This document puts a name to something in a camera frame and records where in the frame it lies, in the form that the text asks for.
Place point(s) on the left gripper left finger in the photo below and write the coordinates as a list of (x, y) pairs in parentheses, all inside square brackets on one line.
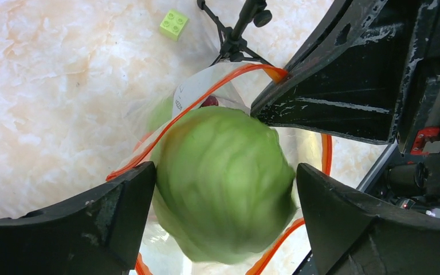
[(96, 232)]

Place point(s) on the red grape bunch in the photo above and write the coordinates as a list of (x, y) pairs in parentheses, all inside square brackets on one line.
[(210, 101)]

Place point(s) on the pale green cabbage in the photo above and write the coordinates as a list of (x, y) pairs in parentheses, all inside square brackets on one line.
[(224, 186)]

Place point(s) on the microphone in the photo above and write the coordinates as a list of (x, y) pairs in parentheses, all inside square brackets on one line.
[(233, 47)]

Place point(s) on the light green block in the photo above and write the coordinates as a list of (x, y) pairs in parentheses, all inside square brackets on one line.
[(173, 24)]

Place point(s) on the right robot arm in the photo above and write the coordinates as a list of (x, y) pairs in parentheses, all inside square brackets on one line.
[(409, 181)]

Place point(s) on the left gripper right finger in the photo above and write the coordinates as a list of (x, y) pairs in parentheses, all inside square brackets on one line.
[(351, 232)]

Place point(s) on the green apple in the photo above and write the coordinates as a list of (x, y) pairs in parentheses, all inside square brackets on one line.
[(161, 114)]

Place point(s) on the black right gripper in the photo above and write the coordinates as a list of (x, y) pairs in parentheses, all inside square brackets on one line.
[(368, 67)]

